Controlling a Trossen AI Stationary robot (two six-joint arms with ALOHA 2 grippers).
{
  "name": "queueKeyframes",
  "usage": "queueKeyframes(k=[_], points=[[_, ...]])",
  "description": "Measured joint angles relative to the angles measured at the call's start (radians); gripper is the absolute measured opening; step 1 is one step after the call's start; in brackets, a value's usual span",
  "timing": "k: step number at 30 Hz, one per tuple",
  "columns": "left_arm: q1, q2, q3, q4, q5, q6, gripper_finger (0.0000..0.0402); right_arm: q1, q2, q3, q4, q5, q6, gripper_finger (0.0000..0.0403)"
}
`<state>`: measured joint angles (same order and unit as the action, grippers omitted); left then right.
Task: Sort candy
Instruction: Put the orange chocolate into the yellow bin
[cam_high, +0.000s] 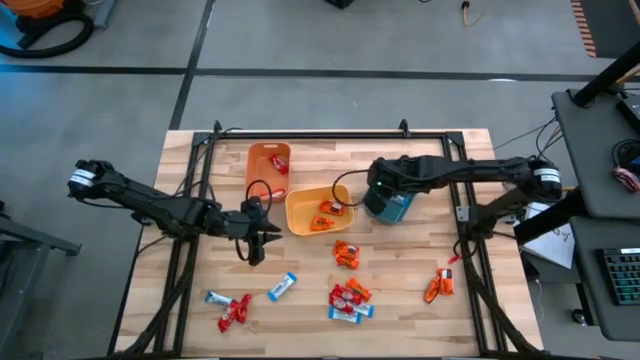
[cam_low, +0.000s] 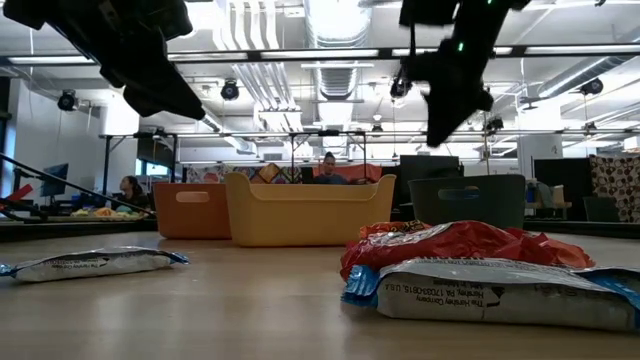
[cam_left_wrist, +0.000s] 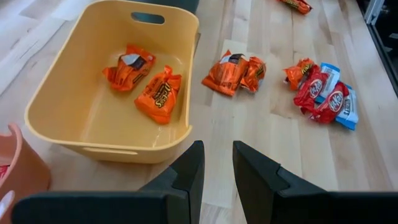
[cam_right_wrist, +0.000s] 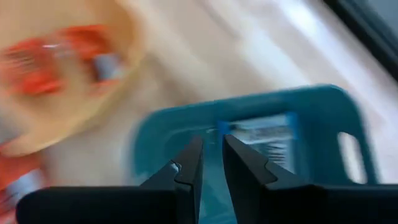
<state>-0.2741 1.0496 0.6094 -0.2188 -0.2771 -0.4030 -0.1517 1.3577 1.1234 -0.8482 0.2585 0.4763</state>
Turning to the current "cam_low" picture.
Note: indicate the person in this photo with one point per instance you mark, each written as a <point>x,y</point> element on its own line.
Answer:
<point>131,192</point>
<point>328,171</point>

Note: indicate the orange plastic bin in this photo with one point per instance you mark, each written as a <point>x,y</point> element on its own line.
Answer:
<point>192,220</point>

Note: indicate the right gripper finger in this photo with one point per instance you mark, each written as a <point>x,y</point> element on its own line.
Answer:
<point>445,125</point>

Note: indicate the black screen panel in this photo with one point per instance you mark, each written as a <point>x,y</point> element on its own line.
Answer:
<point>560,180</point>
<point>430,167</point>

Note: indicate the teal plastic bin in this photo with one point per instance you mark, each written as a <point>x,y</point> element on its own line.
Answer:
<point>470,210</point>

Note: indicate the red candy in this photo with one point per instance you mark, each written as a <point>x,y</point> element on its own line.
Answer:
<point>500,240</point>
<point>425,252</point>

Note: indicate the black ceiling spotlight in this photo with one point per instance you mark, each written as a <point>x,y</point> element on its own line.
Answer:
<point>67,101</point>
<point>591,86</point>
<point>400,87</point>
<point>230,91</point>
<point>495,123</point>

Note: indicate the blue and white candy bar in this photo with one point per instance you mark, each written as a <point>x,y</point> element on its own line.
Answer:
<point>500,300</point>
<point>95,265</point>

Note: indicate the black computer monitor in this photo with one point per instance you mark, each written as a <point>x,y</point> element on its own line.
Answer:
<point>54,180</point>

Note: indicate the black aluminium rig frame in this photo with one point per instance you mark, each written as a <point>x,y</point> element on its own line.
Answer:
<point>75,229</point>

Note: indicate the yellow plastic bin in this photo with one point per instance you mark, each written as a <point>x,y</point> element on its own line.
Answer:
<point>310,220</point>

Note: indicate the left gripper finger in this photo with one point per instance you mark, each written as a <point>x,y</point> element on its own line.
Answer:
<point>165,102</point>

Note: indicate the orange candy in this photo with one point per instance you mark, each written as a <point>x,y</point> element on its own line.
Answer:
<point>395,228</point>

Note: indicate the silver ventilation duct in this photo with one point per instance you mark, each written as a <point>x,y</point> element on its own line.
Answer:
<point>337,75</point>
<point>580,75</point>

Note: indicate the colourful patchwork quilt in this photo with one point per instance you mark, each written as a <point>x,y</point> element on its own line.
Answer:
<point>240,173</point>

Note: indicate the brown dotted cloth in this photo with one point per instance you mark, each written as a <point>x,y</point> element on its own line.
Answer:
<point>617,187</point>

